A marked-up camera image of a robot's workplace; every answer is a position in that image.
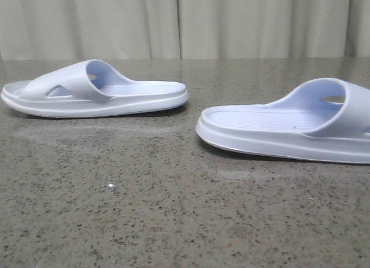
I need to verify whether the beige curtain backdrop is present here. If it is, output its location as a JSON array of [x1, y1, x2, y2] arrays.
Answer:
[[1, 0, 369, 60]]

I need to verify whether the light blue slipper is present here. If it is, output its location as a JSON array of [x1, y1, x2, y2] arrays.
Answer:
[[1, 60, 189, 118], [196, 78, 369, 164]]

